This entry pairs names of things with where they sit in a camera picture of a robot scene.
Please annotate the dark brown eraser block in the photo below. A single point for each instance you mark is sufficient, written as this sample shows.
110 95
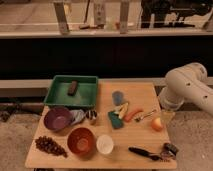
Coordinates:
73 88

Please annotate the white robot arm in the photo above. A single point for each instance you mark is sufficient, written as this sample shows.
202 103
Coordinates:
187 82

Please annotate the white paper cup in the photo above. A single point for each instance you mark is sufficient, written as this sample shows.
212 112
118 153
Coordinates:
105 144

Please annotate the green plastic tray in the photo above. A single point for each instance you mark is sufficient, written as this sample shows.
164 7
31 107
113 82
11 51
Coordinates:
85 96

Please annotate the yellow banana toy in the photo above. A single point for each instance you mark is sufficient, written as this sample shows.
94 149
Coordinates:
121 110

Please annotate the small striped dark object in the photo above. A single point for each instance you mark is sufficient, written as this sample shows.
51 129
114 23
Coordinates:
91 115

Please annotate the green sponge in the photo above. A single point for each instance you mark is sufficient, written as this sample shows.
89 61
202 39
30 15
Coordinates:
116 122

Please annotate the crumpled grey cloth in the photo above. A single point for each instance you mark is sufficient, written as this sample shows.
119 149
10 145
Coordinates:
78 116

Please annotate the wooden table board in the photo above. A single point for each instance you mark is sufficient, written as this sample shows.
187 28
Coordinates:
140 95

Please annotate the purple bowl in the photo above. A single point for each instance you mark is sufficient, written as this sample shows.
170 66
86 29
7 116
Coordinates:
57 118

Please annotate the orange bowl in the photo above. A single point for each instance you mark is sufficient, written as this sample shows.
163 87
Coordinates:
81 141

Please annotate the orange apple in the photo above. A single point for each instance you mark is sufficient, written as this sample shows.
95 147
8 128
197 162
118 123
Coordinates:
156 124

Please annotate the bunch of dark grapes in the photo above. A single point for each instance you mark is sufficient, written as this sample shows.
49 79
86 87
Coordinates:
50 146

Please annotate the dark small toy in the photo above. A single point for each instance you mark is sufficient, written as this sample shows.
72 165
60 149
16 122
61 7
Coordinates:
169 151

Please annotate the black handled brush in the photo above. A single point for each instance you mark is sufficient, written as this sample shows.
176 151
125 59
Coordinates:
144 153

